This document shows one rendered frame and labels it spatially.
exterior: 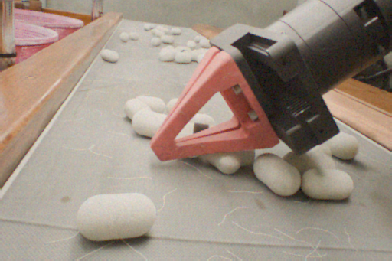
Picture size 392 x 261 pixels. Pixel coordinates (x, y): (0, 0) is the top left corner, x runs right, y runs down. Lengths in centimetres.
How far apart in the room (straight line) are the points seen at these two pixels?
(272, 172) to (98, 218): 11
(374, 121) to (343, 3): 21
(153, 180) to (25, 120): 9
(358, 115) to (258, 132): 23
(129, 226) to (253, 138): 10
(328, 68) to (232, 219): 10
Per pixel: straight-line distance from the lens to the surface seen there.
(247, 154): 26
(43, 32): 70
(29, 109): 27
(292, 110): 21
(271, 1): 533
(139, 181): 22
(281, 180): 23
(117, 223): 17
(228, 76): 21
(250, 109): 23
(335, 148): 32
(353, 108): 46
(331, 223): 23
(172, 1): 504
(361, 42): 23
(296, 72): 19
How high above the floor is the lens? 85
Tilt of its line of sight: 18 degrees down
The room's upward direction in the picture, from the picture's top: 8 degrees clockwise
